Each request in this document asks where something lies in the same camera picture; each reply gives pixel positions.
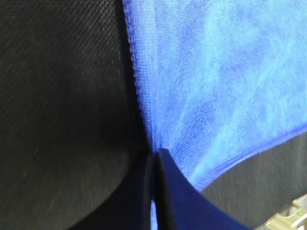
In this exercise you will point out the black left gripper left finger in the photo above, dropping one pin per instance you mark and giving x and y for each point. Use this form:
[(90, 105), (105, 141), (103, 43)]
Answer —
[(129, 206)]

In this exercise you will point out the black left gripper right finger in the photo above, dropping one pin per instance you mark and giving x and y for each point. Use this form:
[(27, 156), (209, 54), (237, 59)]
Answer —
[(179, 206)]

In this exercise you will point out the blue microfiber towel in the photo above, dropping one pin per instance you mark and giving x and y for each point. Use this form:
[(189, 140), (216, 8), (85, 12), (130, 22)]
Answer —
[(218, 81)]

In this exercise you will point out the black table cloth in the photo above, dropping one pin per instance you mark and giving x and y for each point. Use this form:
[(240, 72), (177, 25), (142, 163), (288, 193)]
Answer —
[(71, 124)]

